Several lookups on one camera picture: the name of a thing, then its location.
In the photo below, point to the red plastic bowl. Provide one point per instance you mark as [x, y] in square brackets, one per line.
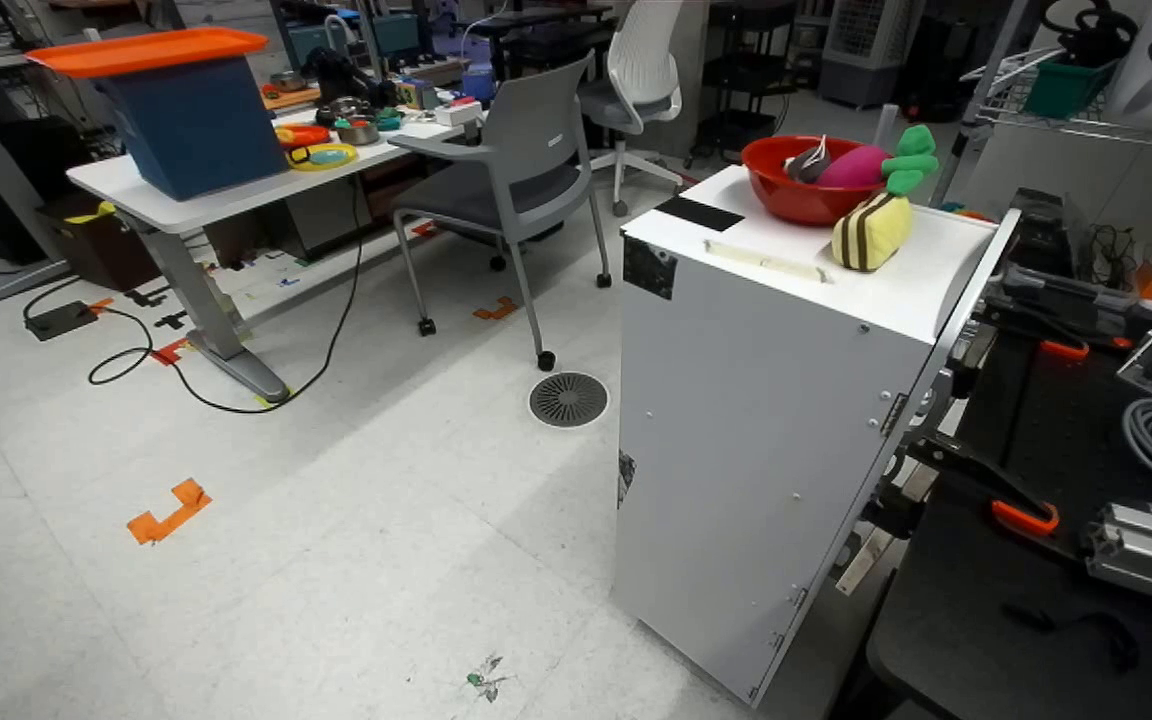
[791, 203]

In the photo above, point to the purple radish plush toy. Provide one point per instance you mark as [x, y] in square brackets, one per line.
[856, 164]

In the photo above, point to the white toy cupboard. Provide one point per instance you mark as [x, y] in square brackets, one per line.
[761, 440]

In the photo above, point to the yellow striped plush toy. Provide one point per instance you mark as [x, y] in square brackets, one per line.
[876, 234]

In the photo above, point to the orange yellow toy pile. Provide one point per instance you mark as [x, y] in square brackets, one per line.
[316, 150]

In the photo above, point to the round grey floor drain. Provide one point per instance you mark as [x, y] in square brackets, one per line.
[570, 396]

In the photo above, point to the small orange floor tape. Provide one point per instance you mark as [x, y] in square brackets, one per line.
[496, 310]

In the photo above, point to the grey office chair on casters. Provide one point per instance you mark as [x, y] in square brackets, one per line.
[539, 142]

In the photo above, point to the white office chair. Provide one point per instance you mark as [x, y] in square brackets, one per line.
[642, 65]

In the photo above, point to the grey utensil in bowl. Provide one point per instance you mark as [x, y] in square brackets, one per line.
[810, 161]

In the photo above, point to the blue storage bin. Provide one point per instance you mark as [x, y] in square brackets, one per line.
[196, 133]

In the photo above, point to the white desk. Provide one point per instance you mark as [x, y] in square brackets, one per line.
[156, 203]

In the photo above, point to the black power adapter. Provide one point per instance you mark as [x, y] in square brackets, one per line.
[62, 321]

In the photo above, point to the black perforated table board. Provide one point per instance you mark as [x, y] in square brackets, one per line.
[1001, 664]

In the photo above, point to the orange bin lid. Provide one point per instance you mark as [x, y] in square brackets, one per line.
[140, 51]

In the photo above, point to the green plastic bin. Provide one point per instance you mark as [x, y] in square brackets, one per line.
[1064, 91]

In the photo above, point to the orange bracket-shaped floor tape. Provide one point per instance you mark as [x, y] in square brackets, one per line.
[151, 525]

